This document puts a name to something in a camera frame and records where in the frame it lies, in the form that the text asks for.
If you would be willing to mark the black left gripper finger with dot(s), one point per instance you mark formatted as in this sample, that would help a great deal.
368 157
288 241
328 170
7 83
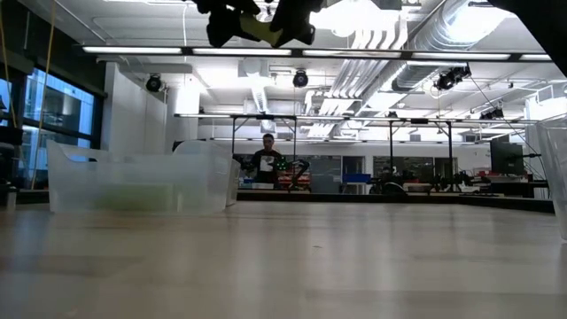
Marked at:
223 28
294 22

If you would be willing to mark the green rectangular block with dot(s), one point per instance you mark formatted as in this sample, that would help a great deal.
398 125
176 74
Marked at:
133 198

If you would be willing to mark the black background robot arm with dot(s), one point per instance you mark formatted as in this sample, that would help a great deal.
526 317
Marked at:
297 173

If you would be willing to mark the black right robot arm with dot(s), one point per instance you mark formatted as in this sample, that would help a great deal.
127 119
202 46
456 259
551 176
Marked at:
549 22

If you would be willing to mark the black ceiling light bar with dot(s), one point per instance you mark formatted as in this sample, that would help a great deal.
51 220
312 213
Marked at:
354 53

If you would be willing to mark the person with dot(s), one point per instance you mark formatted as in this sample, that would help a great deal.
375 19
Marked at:
267 159

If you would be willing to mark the grey translucent plastic bin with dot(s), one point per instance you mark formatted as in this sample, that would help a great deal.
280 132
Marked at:
235 181

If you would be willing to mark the black ceiling spotlight cluster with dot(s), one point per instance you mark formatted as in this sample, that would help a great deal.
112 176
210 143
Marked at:
452 77

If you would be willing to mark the blue storage box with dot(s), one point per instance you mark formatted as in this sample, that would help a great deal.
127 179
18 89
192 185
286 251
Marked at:
354 178

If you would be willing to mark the large glass window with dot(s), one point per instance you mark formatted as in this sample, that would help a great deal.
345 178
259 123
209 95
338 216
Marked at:
57 106

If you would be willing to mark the black monitor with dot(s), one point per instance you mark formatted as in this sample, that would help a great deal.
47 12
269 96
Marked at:
507 157

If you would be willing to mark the white cup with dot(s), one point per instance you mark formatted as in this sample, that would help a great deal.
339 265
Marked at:
11 197

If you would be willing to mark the black aluminium table frame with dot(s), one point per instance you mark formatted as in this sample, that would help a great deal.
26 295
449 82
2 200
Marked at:
398 198

